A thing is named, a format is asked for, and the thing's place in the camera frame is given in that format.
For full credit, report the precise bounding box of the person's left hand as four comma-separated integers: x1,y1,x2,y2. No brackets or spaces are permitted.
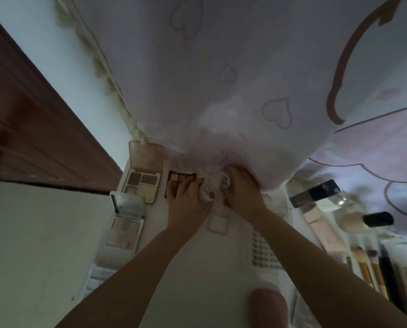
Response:
165,176,214,237

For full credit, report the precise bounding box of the person's right hand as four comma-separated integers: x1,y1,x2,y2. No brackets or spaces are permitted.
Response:
222,166,271,221

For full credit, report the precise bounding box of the white printed jar lid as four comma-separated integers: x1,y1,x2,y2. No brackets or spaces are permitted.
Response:
212,172,234,192

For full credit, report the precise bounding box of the small white cream jar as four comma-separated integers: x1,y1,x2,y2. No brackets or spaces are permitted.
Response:
198,177,224,204

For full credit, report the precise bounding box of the person's right forearm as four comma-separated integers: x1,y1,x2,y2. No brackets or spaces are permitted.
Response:
249,210,407,328

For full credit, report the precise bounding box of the person's left forearm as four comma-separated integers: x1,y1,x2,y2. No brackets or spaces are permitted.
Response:
54,226,204,328

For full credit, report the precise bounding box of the small dark eyeshadow palette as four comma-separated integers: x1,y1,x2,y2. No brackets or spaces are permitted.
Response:
165,170,198,200

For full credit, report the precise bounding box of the pink lidded eyeshadow palette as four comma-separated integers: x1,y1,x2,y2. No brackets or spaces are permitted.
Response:
122,140,164,204

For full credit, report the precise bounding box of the small clear square compact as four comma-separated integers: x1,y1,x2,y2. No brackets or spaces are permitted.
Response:
206,213,230,233

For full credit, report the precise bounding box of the silver mirrored blush palette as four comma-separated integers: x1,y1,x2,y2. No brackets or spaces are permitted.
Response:
106,191,146,254

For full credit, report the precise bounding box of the white multi-pan eyeshadow palette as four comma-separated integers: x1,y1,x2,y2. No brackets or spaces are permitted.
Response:
249,225,287,271

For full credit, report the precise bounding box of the black capped rectangular bottle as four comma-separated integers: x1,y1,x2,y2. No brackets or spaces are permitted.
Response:
289,179,340,209

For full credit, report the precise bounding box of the white heart print cloth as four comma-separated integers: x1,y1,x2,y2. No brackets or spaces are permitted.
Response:
55,0,407,198

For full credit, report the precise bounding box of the pink makeup tube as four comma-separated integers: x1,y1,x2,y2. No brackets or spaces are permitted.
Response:
301,204,348,255

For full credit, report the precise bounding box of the clear glass bottle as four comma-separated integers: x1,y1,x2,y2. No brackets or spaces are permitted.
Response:
321,189,359,213

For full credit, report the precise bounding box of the white compartment organizer tray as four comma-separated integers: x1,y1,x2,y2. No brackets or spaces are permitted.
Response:
78,261,119,302

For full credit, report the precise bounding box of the cream lace trim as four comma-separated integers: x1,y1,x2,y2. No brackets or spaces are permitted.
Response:
53,0,148,145

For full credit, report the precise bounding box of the pink makeup sponge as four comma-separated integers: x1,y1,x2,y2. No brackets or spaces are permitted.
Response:
249,288,290,328

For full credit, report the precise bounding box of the beige bottle with black cap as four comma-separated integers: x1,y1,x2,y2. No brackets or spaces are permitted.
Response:
335,211,395,233

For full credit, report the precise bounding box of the pink cloud print cloth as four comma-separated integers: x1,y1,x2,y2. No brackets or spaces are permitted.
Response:
308,103,407,244

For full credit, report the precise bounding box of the brown wooden furniture panel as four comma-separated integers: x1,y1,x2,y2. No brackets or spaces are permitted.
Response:
0,7,124,194

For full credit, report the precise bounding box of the gold handled makeup brush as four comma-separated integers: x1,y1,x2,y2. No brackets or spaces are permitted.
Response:
367,249,390,300
351,247,375,289

